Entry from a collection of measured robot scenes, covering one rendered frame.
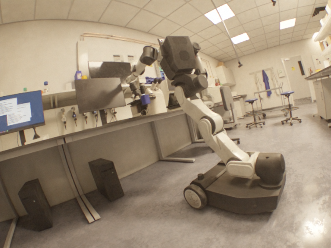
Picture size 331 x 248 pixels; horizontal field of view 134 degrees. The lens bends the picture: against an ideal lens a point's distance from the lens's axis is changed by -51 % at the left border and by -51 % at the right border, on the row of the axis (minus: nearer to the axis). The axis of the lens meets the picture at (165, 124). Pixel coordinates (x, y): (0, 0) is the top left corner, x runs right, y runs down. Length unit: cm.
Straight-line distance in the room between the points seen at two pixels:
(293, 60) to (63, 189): 783
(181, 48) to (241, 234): 130
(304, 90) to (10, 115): 783
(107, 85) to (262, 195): 162
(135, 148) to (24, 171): 162
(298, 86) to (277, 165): 618
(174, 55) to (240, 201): 106
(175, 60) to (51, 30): 212
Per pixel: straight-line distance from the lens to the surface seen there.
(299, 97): 693
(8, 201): 200
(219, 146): 100
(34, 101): 152
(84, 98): 144
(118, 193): 153
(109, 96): 152
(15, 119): 149
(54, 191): 194
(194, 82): 103
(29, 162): 190
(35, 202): 144
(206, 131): 96
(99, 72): 204
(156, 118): 141
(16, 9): 270
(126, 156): 210
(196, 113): 105
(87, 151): 190
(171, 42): 112
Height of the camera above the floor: 71
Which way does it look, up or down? 3 degrees down
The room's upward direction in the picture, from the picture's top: 13 degrees counter-clockwise
